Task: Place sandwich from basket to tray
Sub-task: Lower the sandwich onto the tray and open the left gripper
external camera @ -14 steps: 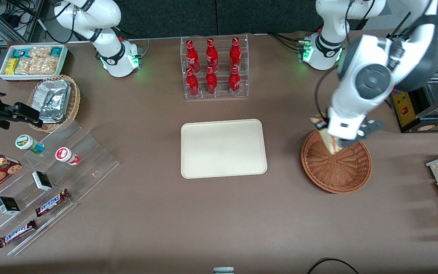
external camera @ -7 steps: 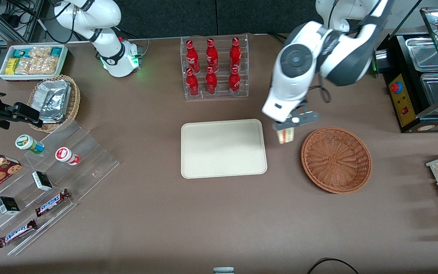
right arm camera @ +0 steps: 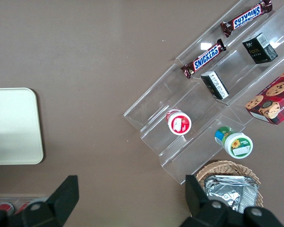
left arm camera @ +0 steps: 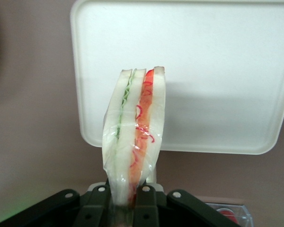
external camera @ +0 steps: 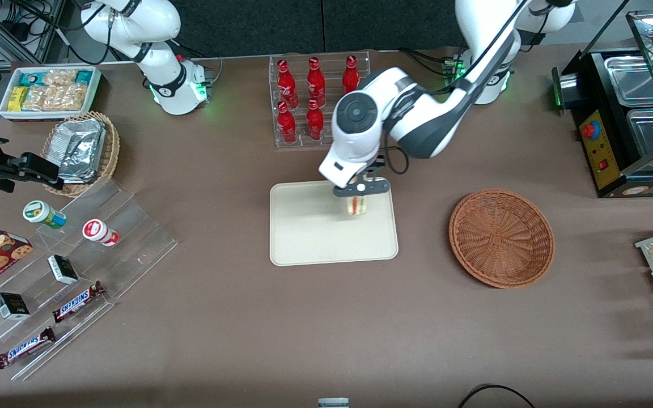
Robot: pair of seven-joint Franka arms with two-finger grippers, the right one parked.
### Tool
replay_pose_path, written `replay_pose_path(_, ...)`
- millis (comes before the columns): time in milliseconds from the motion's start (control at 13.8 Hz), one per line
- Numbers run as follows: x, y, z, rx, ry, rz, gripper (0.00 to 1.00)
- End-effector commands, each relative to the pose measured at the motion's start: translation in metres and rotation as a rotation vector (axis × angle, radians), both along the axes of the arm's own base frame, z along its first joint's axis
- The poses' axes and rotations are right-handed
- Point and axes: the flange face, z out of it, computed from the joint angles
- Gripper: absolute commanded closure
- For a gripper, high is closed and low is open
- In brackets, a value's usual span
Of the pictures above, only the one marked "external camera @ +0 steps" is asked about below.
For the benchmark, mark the teal snack pack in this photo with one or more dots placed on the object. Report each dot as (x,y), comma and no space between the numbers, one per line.
(32,77)
(84,77)

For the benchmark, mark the red lid yogurt cup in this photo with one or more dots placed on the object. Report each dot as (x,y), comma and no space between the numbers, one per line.
(100,232)

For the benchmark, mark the aluminium frame stand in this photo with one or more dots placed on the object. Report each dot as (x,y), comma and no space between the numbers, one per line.
(32,28)

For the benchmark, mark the red cola bottle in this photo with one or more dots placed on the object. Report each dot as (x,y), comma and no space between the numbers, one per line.
(351,76)
(287,124)
(315,122)
(316,82)
(287,85)

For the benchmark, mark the triangle sandwich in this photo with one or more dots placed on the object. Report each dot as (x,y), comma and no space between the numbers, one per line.
(357,207)

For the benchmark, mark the clear acrylic bottle rack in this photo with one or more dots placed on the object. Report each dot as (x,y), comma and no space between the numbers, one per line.
(332,62)

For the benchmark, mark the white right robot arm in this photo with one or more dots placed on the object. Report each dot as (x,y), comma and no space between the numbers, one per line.
(168,73)

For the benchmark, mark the yellow snack pack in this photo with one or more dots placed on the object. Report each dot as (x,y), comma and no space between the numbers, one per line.
(18,98)

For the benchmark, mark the round brown wicker basket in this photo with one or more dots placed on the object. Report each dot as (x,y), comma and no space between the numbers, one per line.
(502,238)

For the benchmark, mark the small black carton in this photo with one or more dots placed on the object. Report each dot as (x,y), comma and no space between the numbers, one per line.
(63,270)
(12,306)

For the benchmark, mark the brown Snickers bar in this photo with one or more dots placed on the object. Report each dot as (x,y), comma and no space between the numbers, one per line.
(77,302)
(25,348)

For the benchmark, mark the small tan wicker basket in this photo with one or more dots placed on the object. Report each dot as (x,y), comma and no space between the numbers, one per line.
(110,153)

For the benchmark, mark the white rectangular snack bin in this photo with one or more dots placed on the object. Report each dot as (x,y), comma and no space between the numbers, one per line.
(6,110)

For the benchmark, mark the silver foil pack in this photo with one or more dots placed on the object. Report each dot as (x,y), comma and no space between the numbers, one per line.
(80,136)
(77,167)

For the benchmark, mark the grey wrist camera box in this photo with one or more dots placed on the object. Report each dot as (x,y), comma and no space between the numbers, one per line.
(338,170)

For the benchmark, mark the small grey box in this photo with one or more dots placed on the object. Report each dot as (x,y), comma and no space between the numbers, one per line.
(333,403)

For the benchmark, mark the black yellow food warmer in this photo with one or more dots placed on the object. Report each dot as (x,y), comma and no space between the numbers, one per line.
(601,147)

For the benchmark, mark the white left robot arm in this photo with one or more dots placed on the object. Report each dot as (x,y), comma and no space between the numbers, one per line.
(360,136)

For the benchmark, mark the cream plastic serving tray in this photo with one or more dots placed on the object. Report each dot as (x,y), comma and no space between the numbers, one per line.
(315,232)

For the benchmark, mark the green lid yogurt cup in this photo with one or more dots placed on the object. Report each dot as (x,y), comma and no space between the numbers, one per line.
(43,214)

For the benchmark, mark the clear acrylic stepped display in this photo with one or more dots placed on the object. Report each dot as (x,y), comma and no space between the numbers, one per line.
(134,238)

